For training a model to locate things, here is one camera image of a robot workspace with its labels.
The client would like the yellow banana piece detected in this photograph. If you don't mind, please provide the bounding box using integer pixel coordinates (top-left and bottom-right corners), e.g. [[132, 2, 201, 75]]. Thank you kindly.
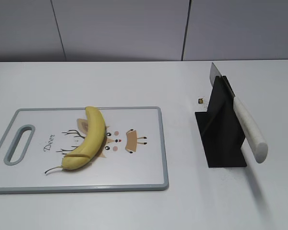
[[55, 106, 106, 170]]

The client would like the white-handled kitchen knife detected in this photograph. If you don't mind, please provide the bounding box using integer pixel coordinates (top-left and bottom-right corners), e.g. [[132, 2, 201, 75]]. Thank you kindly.
[[209, 62, 268, 163]]

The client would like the white grey-rimmed cutting board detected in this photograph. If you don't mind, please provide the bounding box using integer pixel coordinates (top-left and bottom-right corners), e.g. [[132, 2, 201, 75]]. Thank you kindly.
[[0, 106, 168, 194]]

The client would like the black knife stand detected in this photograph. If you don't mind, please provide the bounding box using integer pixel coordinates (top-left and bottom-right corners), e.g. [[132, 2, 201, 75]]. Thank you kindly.
[[195, 76, 247, 168]]

